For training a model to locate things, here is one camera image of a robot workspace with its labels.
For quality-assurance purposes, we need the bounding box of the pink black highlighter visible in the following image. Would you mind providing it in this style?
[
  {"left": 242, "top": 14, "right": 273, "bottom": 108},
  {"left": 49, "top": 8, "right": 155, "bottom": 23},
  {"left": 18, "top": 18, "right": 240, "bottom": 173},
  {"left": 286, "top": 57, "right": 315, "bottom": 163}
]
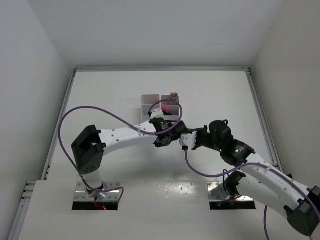
[{"left": 162, "top": 108, "right": 170, "bottom": 115}]

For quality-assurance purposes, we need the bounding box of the clear tube of colored pens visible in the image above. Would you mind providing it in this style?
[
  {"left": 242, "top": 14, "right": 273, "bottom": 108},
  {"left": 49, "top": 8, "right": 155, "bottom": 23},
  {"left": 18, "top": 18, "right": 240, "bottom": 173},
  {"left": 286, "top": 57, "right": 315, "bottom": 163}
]
[{"left": 169, "top": 92, "right": 180, "bottom": 104}]

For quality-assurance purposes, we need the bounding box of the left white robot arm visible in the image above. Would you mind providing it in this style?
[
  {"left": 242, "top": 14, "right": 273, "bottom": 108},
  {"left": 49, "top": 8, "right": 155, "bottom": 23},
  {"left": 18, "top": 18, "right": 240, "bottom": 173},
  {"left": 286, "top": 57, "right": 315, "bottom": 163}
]
[{"left": 71, "top": 117, "right": 189, "bottom": 194}]

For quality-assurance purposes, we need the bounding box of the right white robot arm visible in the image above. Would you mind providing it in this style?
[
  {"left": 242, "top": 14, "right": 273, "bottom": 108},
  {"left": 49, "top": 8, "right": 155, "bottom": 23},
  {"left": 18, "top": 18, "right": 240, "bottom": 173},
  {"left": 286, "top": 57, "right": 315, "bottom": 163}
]
[{"left": 190, "top": 120, "right": 320, "bottom": 237}]

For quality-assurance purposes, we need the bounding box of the right white organizer box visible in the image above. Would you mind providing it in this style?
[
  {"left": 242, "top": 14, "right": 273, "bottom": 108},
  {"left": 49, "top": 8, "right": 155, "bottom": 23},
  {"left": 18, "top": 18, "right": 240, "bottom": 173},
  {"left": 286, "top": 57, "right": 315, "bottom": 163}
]
[{"left": 160, "top": 95, "right": 180, "bottom": 122}]

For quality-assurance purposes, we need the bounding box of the white organizer box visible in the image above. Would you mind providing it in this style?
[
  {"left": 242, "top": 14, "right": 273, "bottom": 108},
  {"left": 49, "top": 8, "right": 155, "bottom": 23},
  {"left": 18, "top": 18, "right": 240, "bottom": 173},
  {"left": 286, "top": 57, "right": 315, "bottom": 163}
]
[
  {"left": 141, "top": 94, "right": 160, "bottom": 123},
  {"left": 160, "top": 95, "right": 180, "bottom": 122}
]

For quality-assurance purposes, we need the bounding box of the left white organizer box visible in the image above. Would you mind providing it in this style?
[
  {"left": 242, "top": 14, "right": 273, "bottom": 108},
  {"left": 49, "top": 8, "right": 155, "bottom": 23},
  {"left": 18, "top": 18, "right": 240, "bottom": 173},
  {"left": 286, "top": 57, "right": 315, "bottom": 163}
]
[{"left": 141, "top": 94, "right": 160, "bottom": 123}]

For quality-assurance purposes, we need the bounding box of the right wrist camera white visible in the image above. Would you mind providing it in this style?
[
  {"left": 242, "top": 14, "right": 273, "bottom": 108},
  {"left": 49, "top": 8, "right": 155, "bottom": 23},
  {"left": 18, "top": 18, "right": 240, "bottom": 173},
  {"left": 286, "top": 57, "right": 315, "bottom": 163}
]
[{"left": 179, "top": 131, "right": 197, "bottom": 151}]

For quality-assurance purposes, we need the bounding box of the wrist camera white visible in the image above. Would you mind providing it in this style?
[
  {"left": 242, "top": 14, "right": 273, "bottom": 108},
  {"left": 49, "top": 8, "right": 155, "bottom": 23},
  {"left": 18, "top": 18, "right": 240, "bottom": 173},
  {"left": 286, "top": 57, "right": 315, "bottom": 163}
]
[
  {"left": 148, "top": 108, "right": 165, "bottom": 120},
  {"left": 179, "top": 131, "right": 197, "bottom": 151}
]

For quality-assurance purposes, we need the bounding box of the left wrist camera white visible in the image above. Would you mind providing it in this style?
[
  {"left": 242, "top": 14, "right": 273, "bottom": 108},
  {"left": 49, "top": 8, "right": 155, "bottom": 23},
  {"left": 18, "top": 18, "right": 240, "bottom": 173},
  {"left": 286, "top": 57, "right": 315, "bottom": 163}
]
[{"left": 148, "top": 108, "right": 165, "bottom": 120}]

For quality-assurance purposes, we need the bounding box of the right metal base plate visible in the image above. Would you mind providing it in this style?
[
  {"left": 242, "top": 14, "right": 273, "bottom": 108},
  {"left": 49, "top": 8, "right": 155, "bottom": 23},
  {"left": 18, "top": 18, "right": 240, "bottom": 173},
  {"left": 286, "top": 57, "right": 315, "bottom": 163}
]
[{"left": 207, "top": 181, "right": 254, "bottom": 203}]

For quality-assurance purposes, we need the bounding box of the metal base plate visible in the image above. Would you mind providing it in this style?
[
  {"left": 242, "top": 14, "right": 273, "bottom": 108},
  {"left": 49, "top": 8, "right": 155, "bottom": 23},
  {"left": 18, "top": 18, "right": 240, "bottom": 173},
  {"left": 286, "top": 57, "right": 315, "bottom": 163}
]
[
  {"left": 207, "top": 181, "right": 254, "bottom": 203},
  {"left": 73, "top": 181, "right": 121, "bottom": 204}
]

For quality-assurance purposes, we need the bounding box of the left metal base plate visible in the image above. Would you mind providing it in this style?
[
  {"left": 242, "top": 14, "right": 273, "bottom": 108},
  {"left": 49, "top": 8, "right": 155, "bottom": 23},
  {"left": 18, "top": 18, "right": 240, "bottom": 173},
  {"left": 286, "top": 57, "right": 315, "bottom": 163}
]
[{"left": 73, "top": 181, "right": 121, "bottom": 204}]

